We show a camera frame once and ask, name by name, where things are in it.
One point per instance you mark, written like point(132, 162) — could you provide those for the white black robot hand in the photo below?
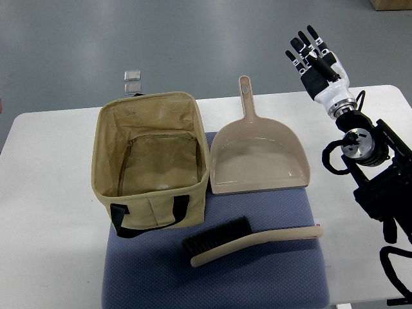
point(321, 73)

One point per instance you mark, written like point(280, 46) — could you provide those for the pink hand broom black bristles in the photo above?
point(235, 235)

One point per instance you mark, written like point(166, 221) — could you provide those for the yellow fabric bag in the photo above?
point(151, 162)

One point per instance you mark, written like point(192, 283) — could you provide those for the cardboard box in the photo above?
point(391, 5)

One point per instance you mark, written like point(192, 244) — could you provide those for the pink plastic dustpan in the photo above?
point(256, 154)

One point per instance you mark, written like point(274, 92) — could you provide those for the upper clear floor tape patch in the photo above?
point(130, 75)

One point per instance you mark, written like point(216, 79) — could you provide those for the blue seat cushion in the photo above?
point(154, 271)

